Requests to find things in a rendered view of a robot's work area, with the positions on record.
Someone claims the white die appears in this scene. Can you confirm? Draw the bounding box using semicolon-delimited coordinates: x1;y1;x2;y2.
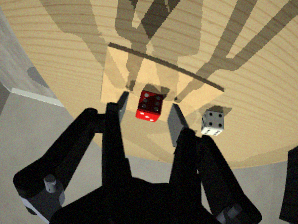
201;110;224;136

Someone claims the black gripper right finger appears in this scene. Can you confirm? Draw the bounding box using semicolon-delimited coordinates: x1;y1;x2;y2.
167;103;262;224

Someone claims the red die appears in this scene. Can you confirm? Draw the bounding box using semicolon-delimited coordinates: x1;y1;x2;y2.
136;90;164;122

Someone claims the tan square mat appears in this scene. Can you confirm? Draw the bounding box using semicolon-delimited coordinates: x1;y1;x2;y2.
101;44;224;122

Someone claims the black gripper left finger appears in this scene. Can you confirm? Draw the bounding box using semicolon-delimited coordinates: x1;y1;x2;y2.
13;91;143;224

